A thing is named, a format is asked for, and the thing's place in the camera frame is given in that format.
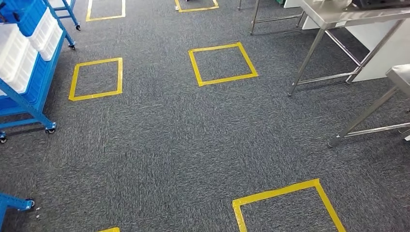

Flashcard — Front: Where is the stainless steel workbench table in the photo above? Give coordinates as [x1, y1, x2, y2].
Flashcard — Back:
[327, 64, 410, 148]

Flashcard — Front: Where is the blue steel shelf rack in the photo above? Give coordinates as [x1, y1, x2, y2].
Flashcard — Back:
[0, 192, 36, 232]

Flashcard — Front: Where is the yellow floor tape square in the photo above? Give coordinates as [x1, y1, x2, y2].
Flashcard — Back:
[68, 57, 124, 102]
[174, 0, 220, 13]
[188, 42, 259, 87]
[86, 0, 126, 22]

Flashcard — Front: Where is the blue wheeled bin rack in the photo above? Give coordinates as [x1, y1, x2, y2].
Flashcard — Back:
[48, 0, 81, 32]
[0, 0, 77, 144]

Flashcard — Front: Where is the white plastic bin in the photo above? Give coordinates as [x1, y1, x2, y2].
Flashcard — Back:
[0, 23, 38, 94]
[28, 8, 64, 61]

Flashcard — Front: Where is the white cabinet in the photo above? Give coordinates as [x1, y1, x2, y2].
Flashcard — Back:
[283, 0, 410, 83]

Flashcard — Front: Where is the blue plastic bin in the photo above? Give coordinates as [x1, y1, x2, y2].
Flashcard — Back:
[0, 0, 48, 37]

